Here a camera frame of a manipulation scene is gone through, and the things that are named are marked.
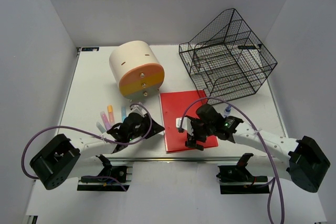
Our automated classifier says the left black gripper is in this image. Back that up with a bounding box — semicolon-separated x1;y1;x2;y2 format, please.
128;113;165;141

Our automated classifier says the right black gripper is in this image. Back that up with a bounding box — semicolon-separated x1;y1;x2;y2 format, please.
185;117;215;151

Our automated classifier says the red paper folder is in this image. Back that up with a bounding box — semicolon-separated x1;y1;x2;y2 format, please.
159;90;219;153

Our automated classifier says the cream round drawer box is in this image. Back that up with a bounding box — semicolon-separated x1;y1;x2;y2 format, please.
109;40;165;101

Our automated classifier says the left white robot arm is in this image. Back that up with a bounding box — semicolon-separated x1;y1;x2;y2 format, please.
29;112;165;190

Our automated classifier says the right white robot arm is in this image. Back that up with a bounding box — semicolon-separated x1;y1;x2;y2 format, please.
176;104;331;193

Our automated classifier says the blue highlighter pen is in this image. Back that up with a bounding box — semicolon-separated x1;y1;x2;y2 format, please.
121;106;127;122

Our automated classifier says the green highlighter pen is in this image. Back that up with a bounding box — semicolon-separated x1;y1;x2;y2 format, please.
96;122;106;133

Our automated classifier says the orange highlighter pen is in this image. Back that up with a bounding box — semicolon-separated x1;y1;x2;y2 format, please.
107;105;115;125

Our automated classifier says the pink highlighter pen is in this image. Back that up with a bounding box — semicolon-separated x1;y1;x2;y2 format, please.
100;111;111;131

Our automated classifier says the small blue-capped glue bottle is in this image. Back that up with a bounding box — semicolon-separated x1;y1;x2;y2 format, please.
223;105;232;117

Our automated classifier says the blue label sticker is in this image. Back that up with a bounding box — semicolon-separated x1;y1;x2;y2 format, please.
81;47;99;52

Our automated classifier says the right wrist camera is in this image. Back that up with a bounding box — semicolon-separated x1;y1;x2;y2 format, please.
175;117;193;133

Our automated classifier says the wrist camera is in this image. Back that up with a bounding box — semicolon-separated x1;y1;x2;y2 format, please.
130;104;144;117
175;117;193;133

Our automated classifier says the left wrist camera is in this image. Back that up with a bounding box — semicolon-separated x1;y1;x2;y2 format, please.
130;104;144;117

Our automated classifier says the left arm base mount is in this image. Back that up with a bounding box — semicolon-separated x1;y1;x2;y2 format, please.
69;154;133;191

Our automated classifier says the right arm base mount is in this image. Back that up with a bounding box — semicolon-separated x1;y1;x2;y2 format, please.
216;153;270;195

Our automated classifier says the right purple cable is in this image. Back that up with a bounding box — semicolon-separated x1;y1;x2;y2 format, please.
181;97;286;224

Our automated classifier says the black wire mesh organizer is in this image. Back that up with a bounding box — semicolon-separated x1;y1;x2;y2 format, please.
179;8;278;104

